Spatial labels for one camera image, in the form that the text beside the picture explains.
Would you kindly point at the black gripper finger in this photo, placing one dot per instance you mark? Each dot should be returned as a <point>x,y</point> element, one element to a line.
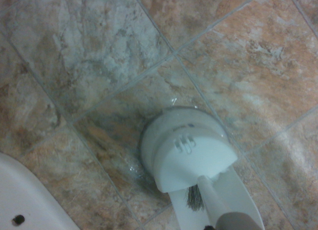
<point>208,227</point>

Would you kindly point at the white toilet brush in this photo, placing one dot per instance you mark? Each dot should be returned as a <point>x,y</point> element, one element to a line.
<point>211,195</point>

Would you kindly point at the white toilet brush holder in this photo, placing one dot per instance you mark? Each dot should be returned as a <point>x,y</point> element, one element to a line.
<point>179,153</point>

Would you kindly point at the white toilet bowl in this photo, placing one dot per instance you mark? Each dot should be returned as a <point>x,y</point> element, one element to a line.
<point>27,197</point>

